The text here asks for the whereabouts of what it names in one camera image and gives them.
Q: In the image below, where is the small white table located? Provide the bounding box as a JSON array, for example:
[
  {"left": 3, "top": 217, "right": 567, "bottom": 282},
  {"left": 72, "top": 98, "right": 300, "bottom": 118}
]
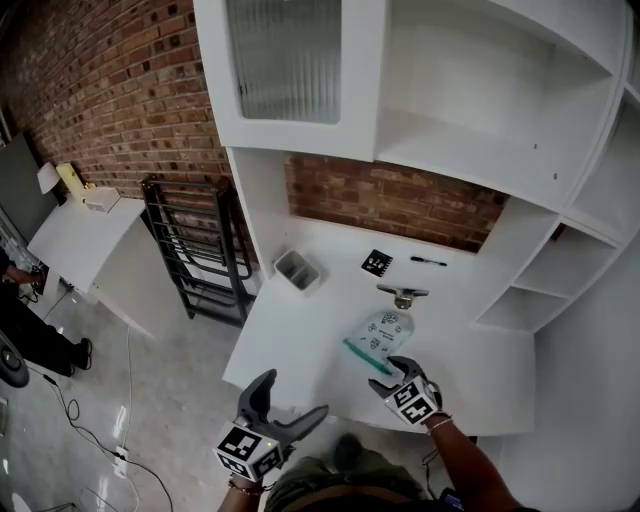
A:
[{"left": 27, "top": 197, "right": 166, "bottom": 341}]

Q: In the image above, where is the person's left forearm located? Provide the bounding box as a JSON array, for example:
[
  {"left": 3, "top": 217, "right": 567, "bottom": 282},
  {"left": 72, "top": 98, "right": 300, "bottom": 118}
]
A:
[{"left": 217, "top": 477, "right": 266, "bottom": 512}]

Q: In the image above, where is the person's olive clothing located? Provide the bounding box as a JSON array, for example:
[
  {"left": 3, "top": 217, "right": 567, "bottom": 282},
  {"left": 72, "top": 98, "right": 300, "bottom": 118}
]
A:
[{"left": 264, "top": 432, "right": 436, "bottom": 512}]

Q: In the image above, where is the white table lamp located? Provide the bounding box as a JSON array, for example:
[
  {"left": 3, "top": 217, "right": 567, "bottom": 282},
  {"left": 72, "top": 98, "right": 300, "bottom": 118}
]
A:
[{"left": 37, "top": 161, "right": 64, "bottom": 206}]

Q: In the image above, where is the black printed card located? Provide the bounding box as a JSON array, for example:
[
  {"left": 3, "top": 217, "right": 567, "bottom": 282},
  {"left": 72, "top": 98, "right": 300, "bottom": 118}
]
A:
[{"left": 360, "top": 248, "right": 394, "bottom": 277}]

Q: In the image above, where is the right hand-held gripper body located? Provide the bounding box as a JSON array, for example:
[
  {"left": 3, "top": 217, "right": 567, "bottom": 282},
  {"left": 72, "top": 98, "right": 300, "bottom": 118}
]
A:
[{"left": 382, "top": 375, "right": 445, "bottom": 430}]

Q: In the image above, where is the black floor cable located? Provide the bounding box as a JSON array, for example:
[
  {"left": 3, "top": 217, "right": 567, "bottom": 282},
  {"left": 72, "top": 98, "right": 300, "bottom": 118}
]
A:
[{"left": 27, "top": 364, "right": 176, "bottom": 512}]

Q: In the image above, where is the black folding metal rack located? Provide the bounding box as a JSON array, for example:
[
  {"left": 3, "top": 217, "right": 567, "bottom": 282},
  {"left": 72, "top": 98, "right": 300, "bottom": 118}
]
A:
[{"left": 140, "top": 174, "right": 256, "bottom": 329}]

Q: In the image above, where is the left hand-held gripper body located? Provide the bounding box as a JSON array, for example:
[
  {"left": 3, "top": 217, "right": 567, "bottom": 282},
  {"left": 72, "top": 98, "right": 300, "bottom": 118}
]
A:
[{"left": 213, "top": 415, "right": 296, "bottom": 483}]

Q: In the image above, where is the pale yellow box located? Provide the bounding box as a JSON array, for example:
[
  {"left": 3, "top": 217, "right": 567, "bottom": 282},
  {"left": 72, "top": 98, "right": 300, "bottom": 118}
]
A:
[{"left": 55, "top": 162, "right": 84, "bottom": 199}]

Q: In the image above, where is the grey upright panel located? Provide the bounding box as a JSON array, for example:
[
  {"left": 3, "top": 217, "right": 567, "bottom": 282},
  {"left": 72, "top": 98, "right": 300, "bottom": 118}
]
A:
[{"left": 0, "top": 132, "right": 56, "bottom": 241}]

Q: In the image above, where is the white desk with hutch shelves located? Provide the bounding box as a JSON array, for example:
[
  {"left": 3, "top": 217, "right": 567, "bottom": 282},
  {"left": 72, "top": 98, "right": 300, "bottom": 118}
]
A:
[{"left": 192, "top": 0, "right": 640, "bottom": 436}]

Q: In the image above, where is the person's right forearm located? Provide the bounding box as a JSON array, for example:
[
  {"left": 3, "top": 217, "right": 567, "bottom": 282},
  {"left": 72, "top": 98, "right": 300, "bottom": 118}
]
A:
[{"left": 427, "top": 414, "right": 521, "bottom": 512}]

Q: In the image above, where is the metal clip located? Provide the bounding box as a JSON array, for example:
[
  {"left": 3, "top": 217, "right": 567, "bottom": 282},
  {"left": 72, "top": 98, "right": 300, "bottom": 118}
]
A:
[{"left": 375, "top": 283, "right": 430, "bottom": 311}]

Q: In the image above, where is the grey round device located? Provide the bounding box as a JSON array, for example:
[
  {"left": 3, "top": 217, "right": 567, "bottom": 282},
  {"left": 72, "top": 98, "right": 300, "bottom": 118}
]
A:
[{"left": 0, "top": 332, "right": 31, "bottom": 389}]

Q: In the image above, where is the white floor cable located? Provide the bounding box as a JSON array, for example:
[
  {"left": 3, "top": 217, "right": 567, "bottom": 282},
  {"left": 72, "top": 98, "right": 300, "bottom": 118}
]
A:
[{"left": 119, "top": 324, "right": 134, "bottom": 451}]

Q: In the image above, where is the white divided pen holder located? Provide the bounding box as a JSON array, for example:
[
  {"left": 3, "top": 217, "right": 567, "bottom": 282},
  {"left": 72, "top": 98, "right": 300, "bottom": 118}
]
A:
[{"left": 272, "top": 248, "right": 321, "bottom": 297}]

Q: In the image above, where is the thin right wrist bracelet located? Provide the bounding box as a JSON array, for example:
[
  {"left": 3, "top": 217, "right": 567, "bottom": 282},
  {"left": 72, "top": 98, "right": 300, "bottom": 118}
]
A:
[{"left": 424, "top": 412, "right": 454, "bottom": 435}]

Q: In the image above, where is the small white box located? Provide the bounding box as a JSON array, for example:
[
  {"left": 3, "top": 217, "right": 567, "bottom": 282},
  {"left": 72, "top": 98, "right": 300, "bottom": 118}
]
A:
[{"left": 82, "top": 187, "right": 122, "bottom": 215}]

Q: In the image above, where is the beaded left wrist bracelet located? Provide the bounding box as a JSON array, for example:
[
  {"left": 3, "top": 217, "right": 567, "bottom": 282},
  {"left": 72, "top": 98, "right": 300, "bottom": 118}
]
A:
[{"left": 227, "top": 477, "right": 264, "bottom": 496}]

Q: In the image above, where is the clear plastic bag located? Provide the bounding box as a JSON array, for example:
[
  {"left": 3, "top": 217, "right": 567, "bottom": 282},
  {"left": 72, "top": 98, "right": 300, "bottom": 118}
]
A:
[{"left": 342, "top": 309, "right": 416, "bottom": 377}]

